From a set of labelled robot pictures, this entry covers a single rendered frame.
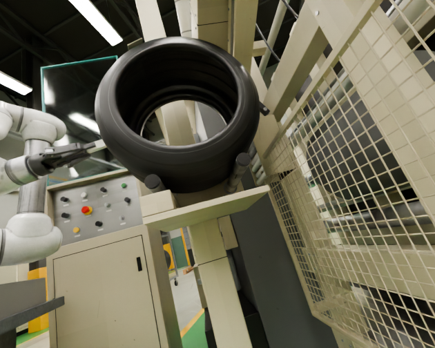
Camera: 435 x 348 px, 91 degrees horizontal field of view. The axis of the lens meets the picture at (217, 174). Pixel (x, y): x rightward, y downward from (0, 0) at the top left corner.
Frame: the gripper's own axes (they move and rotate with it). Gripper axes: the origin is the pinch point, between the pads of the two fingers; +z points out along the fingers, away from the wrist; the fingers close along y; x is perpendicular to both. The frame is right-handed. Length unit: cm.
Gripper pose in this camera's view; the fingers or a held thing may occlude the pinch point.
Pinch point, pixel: (97, 146)
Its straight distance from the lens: 86.9
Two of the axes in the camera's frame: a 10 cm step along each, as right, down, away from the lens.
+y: -0.6, 3.1, 9.5
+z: 9.1, -3.7, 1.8
